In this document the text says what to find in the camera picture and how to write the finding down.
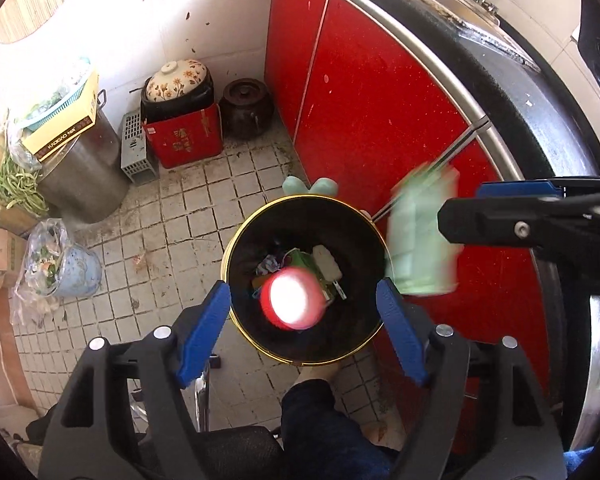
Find printed cardboard box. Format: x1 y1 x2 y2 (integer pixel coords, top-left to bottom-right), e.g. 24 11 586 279
22 72 101 163

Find red kitchen cabinet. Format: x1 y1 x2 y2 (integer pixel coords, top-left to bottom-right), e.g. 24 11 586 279
300 0 600 453

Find floral lidded ceramic pot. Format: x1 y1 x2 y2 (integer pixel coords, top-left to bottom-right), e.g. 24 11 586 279
140 59 216 123

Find black cloth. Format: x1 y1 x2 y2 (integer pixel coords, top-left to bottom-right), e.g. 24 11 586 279
25 404 58 443

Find steel stockpot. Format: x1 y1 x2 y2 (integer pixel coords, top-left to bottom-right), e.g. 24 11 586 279
37 90 131 223

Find black chair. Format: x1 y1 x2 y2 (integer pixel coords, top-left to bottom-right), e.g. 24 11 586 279
130 355 283 480

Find dark clay jar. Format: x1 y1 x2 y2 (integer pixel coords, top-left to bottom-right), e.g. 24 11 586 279
219 78 275 140

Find steel stove top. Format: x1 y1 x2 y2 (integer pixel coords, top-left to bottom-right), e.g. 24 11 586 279
430 0 542 72

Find red round lid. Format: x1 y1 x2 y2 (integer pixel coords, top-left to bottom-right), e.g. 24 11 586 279
259 267 327 332

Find blue bucket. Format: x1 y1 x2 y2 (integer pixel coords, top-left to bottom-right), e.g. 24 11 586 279
52 245 103 297

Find red box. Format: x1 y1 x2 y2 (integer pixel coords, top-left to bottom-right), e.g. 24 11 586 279
142 102 224 170

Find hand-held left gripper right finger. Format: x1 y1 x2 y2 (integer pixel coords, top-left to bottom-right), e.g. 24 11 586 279
375 277 566 480

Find brown wooden panel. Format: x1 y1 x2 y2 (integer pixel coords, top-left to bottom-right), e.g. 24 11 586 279
0 290 37 411

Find black trash bin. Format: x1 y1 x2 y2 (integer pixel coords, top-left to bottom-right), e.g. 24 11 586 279
221 195 387 365

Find pale green packet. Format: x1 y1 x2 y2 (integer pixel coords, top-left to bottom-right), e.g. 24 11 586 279
384 162 464 296

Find silver cabinet handle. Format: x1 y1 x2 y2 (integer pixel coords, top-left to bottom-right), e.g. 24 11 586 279
371 119 492 223

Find pale green slipper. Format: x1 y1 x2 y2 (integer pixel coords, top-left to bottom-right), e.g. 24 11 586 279
310 177 340 199
282 175 313 197

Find red cabinet door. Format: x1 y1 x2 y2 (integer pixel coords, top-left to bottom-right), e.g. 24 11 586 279
264 0 331 141
292 0 481 218
372 137 553 456

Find green carton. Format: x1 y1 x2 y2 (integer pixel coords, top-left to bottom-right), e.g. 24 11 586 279
285 248 333 293

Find green beans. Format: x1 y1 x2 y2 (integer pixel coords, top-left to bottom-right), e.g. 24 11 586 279
0 157 49 213

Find clear plastic waste bag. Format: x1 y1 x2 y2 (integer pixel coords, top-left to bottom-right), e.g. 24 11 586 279
10 217 71 326

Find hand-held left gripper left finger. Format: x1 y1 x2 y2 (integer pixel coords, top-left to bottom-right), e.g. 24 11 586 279
37 280 233 480

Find brown cardboard box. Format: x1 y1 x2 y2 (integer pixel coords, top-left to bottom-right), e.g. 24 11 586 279
0 225 28 301

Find grey plastic crate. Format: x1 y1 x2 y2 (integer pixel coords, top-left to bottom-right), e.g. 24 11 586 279
121 110 160 181

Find person's leg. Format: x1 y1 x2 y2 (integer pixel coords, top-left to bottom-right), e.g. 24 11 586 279
280 379 406 480

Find teal plastic basket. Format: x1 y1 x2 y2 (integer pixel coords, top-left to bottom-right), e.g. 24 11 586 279
12 57 93 133

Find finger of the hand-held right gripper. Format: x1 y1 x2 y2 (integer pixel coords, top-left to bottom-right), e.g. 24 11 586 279
475 176 600 200
437 194 600 296

